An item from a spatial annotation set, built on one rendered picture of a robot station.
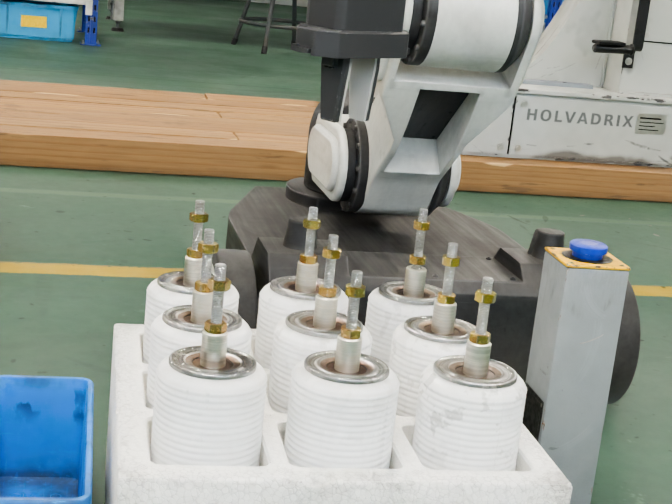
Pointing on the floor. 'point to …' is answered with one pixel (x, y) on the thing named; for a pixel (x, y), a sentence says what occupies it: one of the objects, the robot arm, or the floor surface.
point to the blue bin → (46, 439)
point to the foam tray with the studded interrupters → (534, 458)
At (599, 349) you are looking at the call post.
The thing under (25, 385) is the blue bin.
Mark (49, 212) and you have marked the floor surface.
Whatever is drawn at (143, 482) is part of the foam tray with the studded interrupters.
